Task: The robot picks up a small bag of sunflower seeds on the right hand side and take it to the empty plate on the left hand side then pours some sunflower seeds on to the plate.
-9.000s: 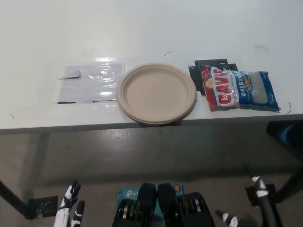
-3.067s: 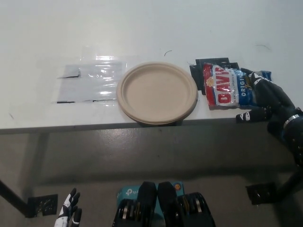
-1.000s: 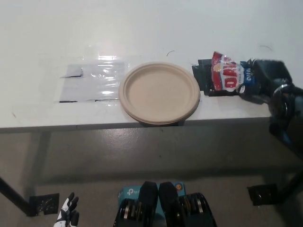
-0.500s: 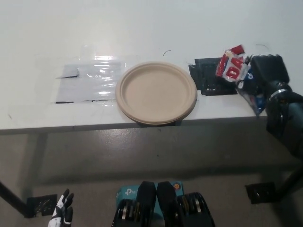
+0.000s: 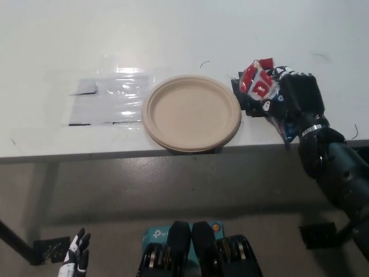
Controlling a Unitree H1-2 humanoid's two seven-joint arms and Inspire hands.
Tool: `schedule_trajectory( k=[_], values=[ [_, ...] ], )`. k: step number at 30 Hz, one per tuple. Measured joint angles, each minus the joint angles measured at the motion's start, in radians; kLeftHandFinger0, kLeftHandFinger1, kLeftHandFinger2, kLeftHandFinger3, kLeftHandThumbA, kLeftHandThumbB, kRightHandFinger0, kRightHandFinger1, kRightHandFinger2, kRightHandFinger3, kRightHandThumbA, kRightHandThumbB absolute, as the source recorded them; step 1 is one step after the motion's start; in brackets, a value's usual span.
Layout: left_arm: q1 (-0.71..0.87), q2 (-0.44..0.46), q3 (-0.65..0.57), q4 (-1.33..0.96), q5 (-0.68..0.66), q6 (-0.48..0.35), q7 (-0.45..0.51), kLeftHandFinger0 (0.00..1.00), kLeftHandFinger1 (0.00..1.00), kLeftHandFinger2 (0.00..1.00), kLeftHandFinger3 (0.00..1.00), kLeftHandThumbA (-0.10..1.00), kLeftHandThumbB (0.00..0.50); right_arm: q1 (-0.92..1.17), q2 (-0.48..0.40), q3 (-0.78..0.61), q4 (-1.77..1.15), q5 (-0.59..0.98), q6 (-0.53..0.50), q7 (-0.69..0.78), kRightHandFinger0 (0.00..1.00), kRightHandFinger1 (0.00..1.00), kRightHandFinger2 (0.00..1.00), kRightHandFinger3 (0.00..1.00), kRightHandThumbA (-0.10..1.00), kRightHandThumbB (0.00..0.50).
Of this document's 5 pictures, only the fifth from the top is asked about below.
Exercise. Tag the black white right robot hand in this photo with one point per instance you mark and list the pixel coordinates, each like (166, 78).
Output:
(302, 98)

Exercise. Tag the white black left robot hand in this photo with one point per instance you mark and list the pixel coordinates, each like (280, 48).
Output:
(70, 259)

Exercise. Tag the red blue sunflower seed bag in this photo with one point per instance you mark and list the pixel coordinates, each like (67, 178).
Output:
(259, 88)

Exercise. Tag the beige paper plate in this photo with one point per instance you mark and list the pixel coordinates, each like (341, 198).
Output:
(187, 112)
(190, 149)

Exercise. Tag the black tape marker with notches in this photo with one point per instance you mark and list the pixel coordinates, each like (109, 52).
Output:
(236, 89)

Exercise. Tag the teal router box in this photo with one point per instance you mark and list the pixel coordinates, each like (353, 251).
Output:
(155, 235)

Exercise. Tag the clear plastic sheet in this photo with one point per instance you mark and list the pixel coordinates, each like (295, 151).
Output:
(109, 104)

